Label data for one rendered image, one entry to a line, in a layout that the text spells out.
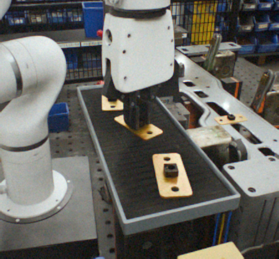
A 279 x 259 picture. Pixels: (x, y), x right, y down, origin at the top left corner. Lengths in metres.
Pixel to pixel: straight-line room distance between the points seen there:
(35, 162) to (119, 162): 0.41
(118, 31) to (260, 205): 0.31
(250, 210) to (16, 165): 0.54
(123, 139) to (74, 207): 0.45
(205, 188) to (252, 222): 0.14
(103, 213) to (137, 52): 0.67
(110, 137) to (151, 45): 0.15
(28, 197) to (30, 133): 0.19
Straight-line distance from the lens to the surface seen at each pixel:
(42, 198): 0.90
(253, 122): 0.89
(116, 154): 0.44
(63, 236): 0.83
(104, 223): 0.98
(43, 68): 0.72
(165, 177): 0.40
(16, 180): 0.85
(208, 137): 0.64
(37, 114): 0.76
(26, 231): 0.86
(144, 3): 0.40
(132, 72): 0.42
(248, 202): 0.49
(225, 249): 0.34
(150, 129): 0.49
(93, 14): 1.52
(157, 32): 0.43
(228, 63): 1.29
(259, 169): 0.53
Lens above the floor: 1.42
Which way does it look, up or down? 30 degrees down
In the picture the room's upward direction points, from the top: straight up
